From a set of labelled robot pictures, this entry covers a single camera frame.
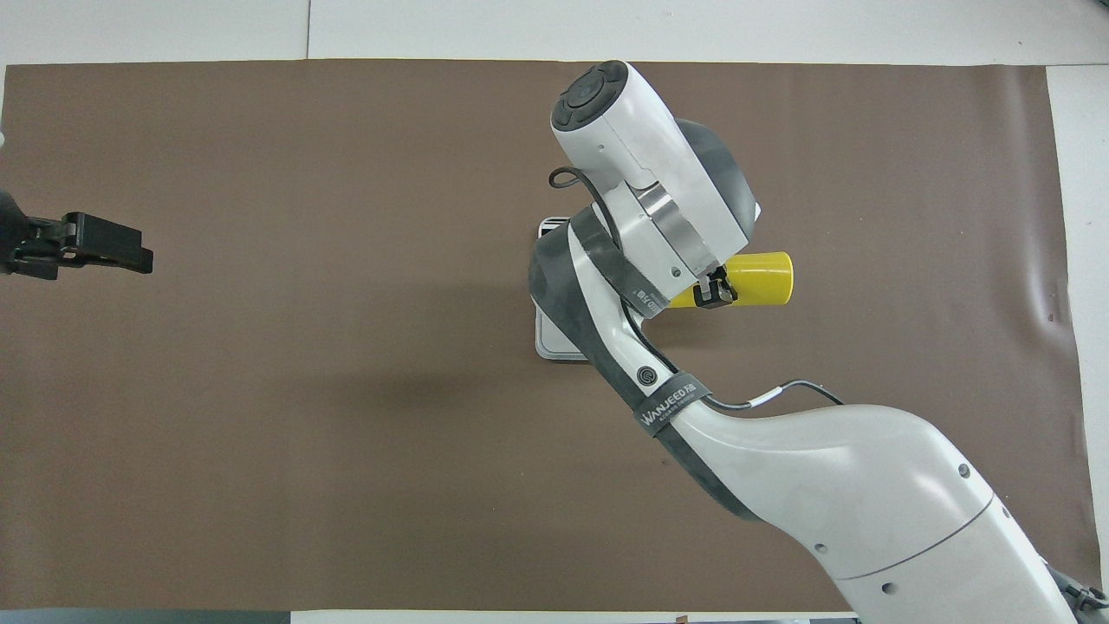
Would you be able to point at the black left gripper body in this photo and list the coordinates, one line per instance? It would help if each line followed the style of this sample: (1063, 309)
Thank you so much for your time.
(13, 238)

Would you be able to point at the yellow squeeze bottle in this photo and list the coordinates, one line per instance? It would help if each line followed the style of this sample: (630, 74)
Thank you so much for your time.
(767, 279)

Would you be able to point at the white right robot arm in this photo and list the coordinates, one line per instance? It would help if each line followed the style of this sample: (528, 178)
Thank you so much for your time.
(866, 485)

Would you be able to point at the silver digital kitchen scale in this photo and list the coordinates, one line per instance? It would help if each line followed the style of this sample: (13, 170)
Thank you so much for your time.
(554, 342)

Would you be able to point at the brown paper mat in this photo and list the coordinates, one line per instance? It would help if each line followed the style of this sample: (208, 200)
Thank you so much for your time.
(346, 433)

